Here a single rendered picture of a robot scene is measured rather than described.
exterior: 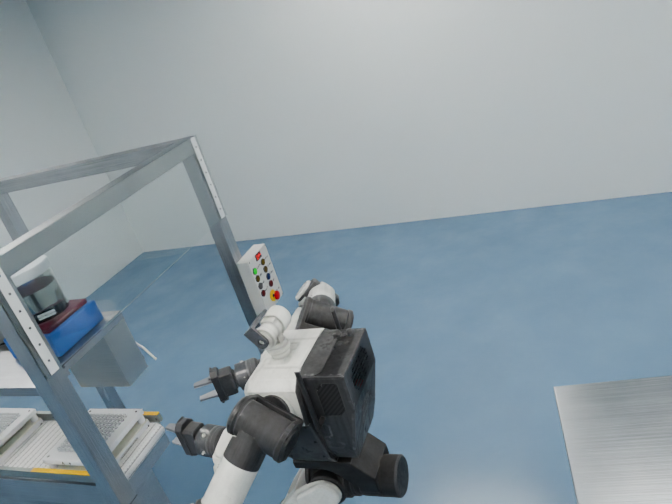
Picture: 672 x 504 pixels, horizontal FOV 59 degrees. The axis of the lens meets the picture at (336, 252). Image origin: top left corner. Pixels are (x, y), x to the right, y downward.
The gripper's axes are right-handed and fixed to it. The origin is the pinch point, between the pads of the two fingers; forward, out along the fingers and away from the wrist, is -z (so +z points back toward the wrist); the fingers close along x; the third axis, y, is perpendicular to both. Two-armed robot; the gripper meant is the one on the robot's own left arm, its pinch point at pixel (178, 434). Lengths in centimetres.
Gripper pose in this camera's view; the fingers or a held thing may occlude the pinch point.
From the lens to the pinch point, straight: 186.6
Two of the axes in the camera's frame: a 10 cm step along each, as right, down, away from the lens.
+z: 8.6, -0.2, -5.1
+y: 4.3, -4.9, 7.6
